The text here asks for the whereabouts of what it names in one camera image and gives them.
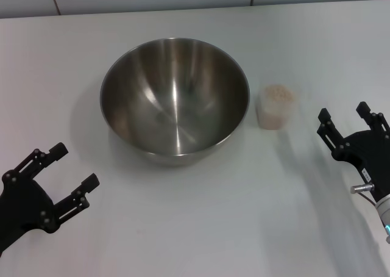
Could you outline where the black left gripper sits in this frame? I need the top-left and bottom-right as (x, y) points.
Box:
(0, 142), (101, 253)

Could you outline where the stainless steel mixing bowl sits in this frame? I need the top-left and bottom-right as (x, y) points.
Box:
(99, 37), (250, 168)

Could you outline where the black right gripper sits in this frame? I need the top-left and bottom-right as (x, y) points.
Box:
(316, 101), (390, 203)

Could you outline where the clear plastic measuring cup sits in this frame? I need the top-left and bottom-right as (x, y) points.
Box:
(255, 83), (305, 131)

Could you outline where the white uncooked rice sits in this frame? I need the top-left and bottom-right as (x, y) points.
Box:
(257, 84), (296, 130)

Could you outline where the right gripper connector cable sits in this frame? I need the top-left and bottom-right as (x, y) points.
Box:
(350, 182), (378, 204)

